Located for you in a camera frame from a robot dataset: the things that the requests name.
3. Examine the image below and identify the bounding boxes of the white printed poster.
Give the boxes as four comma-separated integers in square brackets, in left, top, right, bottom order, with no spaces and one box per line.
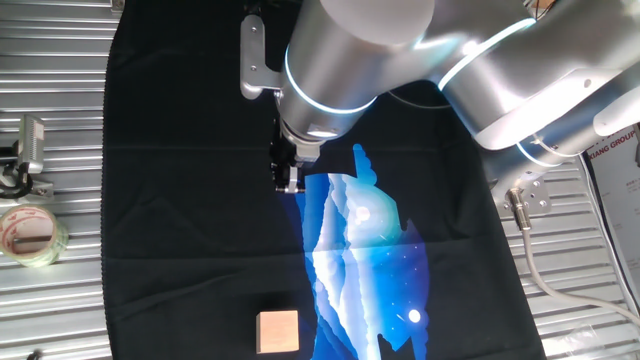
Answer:
[584,124,640,301]

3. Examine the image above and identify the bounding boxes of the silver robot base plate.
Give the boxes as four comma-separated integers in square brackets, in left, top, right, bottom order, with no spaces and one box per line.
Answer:
[492,169,554,219]

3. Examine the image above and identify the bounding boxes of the thin grey gripper cable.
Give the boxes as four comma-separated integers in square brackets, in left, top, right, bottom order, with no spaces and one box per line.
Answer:
[384,88,454,110]

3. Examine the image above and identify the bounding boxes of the printed packing tape roll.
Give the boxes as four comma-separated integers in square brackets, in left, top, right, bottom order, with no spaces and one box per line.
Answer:
[0,204,70,268]

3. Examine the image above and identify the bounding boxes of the silver clamp tool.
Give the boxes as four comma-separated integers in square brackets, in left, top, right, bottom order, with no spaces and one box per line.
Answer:
[0,144,55,202]

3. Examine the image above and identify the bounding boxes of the small wooden block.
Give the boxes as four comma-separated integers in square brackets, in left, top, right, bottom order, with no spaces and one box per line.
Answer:
[255,309,300,355]

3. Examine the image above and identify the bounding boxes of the silver camera unit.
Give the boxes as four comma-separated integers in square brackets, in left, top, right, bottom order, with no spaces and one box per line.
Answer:
[17,114,46,175]

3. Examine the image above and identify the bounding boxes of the black t-shirt with blue print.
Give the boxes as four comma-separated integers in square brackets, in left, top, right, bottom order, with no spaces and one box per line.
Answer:
[99,0,549,360]

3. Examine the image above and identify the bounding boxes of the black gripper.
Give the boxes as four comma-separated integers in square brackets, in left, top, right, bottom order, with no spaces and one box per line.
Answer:
[269,122,321,195]

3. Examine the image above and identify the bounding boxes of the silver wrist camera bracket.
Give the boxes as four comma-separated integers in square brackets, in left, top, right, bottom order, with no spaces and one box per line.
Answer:
[239,13,284,100]

